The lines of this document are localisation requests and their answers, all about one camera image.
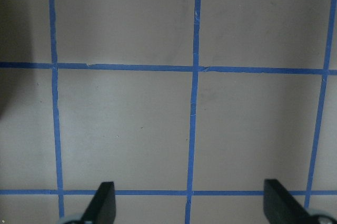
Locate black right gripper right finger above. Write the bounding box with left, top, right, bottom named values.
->
left=264, top=179, right=325, bottom=224

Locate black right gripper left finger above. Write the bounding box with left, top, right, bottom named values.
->
left=80, top=182, right=116, bottom=224

